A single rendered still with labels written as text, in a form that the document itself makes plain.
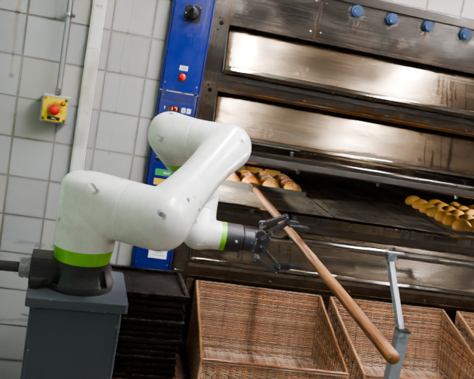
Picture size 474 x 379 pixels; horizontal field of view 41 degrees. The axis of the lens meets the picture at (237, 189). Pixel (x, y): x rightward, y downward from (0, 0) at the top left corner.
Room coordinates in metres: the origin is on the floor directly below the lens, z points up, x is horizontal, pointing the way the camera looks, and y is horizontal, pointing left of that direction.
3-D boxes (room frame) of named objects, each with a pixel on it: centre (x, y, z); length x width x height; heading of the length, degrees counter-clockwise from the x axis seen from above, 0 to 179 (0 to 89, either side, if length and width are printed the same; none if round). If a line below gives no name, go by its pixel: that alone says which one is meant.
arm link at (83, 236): (1.31, 0.29, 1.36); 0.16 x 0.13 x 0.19; 75
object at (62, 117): (2.36, 0.73, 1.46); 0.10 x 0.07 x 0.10; 101
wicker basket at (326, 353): (2.32, -0.21, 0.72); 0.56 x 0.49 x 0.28; 100
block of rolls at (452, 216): (3.25, -1.22, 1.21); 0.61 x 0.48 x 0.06; 11
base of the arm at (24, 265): (1.30, 0.36, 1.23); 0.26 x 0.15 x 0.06; 106
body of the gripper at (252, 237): (2.01, -0.09, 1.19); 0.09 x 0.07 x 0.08; 100
